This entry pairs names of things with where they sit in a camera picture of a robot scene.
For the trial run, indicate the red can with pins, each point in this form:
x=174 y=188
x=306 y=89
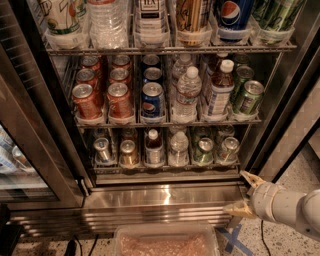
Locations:
x=120 y=75
x=88 y=101
x=119 y=97
x=89 y=76

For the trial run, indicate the green can top shelf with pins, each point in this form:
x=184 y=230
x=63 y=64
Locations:
x=275 y=19

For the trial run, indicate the green can middle front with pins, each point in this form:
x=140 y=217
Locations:
x=248 y=97

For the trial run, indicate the gold can top shelf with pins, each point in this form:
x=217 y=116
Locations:
x=192 y=21

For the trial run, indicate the blue pepsi can front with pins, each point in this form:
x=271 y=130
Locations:
x=152 y=100

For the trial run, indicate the tea bottle shelf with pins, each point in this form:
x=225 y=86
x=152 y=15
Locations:
x=221 y=86
x=154 y=148

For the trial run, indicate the clear plastic bin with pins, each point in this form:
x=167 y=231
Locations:
x=166 y=239

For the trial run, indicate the tea bottle middle shelf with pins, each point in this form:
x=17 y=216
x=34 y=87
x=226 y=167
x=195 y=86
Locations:
x=221 y=86

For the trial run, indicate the red can left middle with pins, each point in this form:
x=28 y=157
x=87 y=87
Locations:
x=89 y=76

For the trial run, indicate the red can front left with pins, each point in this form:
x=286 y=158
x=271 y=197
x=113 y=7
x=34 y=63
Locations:
x=88 y=101

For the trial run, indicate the green can bottom shelf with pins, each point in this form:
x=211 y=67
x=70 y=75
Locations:
x=202 y=154

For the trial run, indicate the silver can bottom shelf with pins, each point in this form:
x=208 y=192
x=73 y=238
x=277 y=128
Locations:
x=102 y=148

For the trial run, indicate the water bottle middle shelf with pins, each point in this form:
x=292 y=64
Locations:
x=188 y=89

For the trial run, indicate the water bottle top shelf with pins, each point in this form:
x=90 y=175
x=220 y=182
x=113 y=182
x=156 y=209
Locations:
x=108 y=24

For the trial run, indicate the stainless fridge cabinet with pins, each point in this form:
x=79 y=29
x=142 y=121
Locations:
x=115 y=195

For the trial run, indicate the gold can bottom shelf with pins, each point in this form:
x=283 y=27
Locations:
x=128 y=154

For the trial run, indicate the blue pepsi can behind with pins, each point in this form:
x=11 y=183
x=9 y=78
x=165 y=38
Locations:
x=152 y=74

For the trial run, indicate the white 7up can top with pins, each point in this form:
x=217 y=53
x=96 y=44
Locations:
x=62 y=16

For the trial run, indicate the green can shelf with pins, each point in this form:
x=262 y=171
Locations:
x=275 y=19
x=202 y=154

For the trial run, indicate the water bottle bottom shelf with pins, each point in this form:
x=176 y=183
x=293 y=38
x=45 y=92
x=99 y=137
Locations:
x=178 y=153

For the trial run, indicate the green can middle behind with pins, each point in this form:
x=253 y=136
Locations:
x=241 y=75

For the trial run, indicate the green 7up can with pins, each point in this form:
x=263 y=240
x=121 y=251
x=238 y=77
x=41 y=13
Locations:
x=227 y=152

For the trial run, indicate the gold can shelf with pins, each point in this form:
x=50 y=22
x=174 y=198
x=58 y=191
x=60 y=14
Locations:
x=128 y=154
x=192 y=21

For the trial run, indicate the tea bottle bottom shelf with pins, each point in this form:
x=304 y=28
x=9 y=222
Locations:
x=154 y=148

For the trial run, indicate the water bottle shelf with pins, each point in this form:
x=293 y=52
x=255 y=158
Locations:
x=108 y=24
x=188 y=89
x=178 y=153

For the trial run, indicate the fridge glass door left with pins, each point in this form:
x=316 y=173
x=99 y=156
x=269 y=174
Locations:
x=34 y=113

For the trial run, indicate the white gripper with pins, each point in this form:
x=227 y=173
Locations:
x=262 y=199

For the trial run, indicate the white label bottle top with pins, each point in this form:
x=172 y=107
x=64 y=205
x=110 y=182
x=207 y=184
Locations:
x=150 y=20

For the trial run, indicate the pepsi can top shelf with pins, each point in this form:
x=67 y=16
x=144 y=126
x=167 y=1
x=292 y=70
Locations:
x=232 y=18

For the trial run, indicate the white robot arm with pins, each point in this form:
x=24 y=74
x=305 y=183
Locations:
x=302 y=212

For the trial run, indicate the blue pepsi can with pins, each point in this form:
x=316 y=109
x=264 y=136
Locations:
x=152 y=100
x=152 y=74

